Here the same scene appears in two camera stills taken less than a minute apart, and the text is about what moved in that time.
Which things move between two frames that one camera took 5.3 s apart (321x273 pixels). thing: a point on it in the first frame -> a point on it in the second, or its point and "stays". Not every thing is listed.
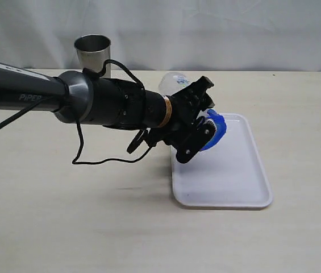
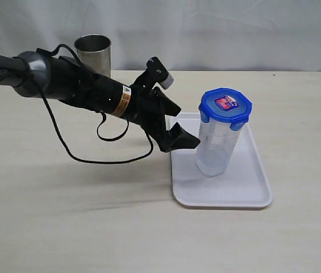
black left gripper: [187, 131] -> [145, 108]
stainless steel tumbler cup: [93, 50] stays
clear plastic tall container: [171, 82] -> [216, 145]
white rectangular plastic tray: [230, 175] stays
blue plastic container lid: [220, 124] -> [225, 104]
